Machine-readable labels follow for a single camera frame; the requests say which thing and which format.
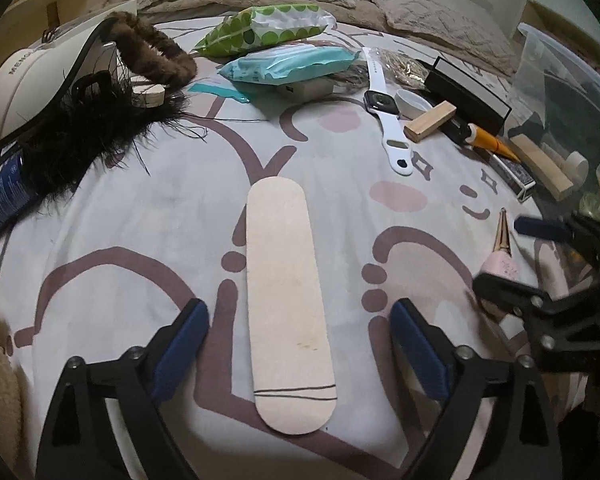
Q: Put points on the brown furry headband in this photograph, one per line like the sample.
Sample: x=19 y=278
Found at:
x=150 y=50

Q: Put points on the small glass jar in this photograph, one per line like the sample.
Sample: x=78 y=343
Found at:
x=592 y=205

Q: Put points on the green dotted tissue pack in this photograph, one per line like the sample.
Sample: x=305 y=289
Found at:
x=270 y=27

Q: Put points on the small grey box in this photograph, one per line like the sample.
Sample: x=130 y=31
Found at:
x=305 y=91

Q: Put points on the white smartwatch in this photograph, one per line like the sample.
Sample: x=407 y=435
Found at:
x=392 y=130

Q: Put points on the dark blue can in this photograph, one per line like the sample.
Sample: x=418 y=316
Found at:
x=7 y=192

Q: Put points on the small wooden heart piece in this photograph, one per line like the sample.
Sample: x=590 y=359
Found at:
x=150 y=94

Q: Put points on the teal wet wipes pack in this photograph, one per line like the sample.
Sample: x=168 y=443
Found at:
x=290 y=62

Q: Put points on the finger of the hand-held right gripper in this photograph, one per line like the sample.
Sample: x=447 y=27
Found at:
x=542 y=228
x=502 y=291

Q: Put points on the black feather hair clip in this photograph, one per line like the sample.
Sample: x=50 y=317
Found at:
x=95 y=135

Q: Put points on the brown fibre bundle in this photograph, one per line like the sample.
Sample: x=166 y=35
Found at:
x=352 y=79

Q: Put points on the long wooden block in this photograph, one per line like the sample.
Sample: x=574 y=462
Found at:
x=542 y=167

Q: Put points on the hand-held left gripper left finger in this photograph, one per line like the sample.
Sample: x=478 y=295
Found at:
x=180 y=350

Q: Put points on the blue playing card box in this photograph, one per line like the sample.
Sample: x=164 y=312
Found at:
x=515 y=177

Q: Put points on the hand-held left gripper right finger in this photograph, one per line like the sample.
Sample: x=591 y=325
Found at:
x=425 y=350

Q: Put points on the clear plastic container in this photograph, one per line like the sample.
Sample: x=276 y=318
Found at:
x=560 y=90

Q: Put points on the square quilted beige pillow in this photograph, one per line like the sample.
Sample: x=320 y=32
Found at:
x=445 y=20

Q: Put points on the teal plastic strip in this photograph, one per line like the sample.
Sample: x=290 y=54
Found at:
x=215 y=92

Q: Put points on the light wooden block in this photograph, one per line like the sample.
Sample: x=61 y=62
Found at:
x=430 y=122

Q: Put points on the oval wooden board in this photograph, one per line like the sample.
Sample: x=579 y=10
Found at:
x=285 y=300

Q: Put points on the black rectangular box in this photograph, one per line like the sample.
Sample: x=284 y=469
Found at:
x=467 y=95

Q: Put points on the small white lid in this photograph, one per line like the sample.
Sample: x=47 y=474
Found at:
x=412 y=102

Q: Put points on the white sun visor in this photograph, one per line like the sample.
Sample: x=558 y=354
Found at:
x=35 y=85

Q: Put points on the orange tube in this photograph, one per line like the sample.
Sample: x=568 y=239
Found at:
x=495 y=142

